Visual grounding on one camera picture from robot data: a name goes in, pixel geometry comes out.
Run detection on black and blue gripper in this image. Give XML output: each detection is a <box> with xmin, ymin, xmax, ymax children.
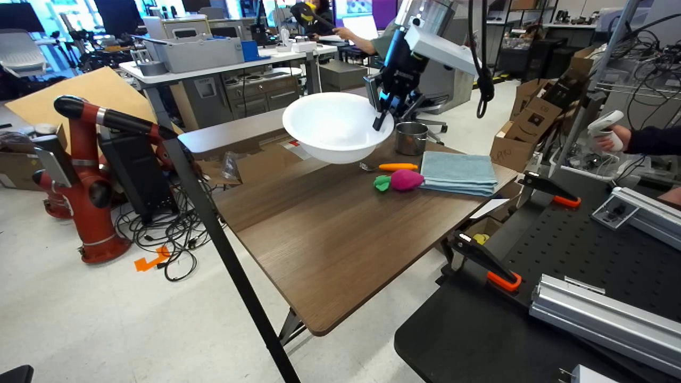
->
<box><xmin>365</xmin><ymin>29</ymin><xmax>429</xmax><ymax>134</ymax></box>

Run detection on white bowl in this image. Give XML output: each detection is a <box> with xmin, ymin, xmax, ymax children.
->
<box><xmin>281</xmin><ymin>90</ymin><xmax>377</xmax><ymax>167</ymax></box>

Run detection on white handheld controller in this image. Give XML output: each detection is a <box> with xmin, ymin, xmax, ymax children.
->
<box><xmin>585</xmin><ymin>109</ymin><xmax>627</xmax><ymax>140</ymax></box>

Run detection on black sleeved forearm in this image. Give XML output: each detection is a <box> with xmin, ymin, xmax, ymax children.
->
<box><xmin>625</xmin><ymin>126</ymin><xmax>681</xmax><ymax>157</ymax></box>

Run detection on operator hand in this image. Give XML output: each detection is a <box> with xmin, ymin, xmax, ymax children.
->
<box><xmin>594</xmin><ymin>123</ymin><xmax>633</xmax><ymax>155</ymax></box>

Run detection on small steel pot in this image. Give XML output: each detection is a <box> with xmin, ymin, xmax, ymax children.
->
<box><xmin>393</xmin><ymin>120</ymin><xmax>429</xmax><ymax>157</ymax></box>

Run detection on light grey swivel chair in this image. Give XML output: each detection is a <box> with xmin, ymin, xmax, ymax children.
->
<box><xmin>406</xmin><ymin>59</ymin><xmax>470</xmax><ymax>137</ymax></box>

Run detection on pink toy vegetable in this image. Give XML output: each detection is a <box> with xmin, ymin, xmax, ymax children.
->
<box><xmin>373</xmin><ymin>168</ymin><xmax>425</xmax><ymax>197</ymax></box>

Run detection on folded light blue towel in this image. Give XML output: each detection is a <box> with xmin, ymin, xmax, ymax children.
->
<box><xmin>419</xmin><ymin>150</ymin><xmax>499</xmax><ymax>201</ymax></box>

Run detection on wooden table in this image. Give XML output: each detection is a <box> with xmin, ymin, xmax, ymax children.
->
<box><xmin>204</xmin><ymin>134</ymin><xmax>523</xmax><ymax>350</ymax></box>

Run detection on stacked cardboard boxes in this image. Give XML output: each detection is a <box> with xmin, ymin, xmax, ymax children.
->
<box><xmin>486</xmin><ymin>46</ymin><xmax>598</xmax><ymax>175</ymax></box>

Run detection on raised wooden table shelf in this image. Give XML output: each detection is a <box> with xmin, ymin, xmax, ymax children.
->
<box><xmin>174</xmin><ymin>104</ymin><xmax>299</xmax><ymax>157</ymax></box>

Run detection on black orange bar clamp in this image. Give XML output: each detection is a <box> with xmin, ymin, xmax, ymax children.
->
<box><xmin>517</xmin><ymin>170</ymin><xmax>585</xmax><ymax>213</ymax></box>
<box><xmin>445</xmin><ymin>232</ymin><xmax>526</xmax><ymax>297</ymax></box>

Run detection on grey metal desk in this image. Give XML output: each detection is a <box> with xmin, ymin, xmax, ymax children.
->
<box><xmin>117</xmin><ymin>34</ymin><xmax>320</xmax><ymax>134</ymax></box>

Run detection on black monitor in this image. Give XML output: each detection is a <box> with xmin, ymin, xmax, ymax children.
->
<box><xmin>93</xmin><ymin>0</ymin><xmax>148</xmax><ymax>40</ymax></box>

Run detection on tan flat board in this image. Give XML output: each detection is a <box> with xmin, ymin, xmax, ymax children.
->
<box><xmin>3</xmin><ymin>65</ymin><xmax>159</xmax><ymax>148</ymax></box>

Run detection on red and black robot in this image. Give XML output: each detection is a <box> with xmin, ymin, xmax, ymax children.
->
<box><xmin>29</xmin><ymin>95</ymin><xmax>179</xmax><ymax>266</ymax></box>

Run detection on hanging black cable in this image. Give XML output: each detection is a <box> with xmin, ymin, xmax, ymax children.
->
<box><xmin>463</xmin><ymin>0</ymin><xmax>498</xmax><ymax>122</ymax></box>

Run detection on black slanted table frame post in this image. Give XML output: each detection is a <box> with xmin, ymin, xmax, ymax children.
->
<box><xmin>158</xmin><ymin>123</ymin><xmax>304</xmax><ymax>383</ymax></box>

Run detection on black metal frame rail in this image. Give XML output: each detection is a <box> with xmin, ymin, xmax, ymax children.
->
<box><xmin>392</xmin><ymin>167</ymin><xmax>681</xmax><ymax>383</ymax></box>

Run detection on black floor cables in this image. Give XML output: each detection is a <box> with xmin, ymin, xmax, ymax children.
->
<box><xmin>112</xmin><ymin>201</ymin><xmax>219</xmax><ymax>285</ymax></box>

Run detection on aluminium extrusion rail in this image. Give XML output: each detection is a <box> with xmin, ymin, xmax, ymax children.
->
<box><xmin>592</xmin><ymin>185</ymin><xmax>681</xmax><ymax>251</ymax></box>
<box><xmin>528</xmin><ymin>273</ymin><xmax>681</xmax><ymax>380</ymax></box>

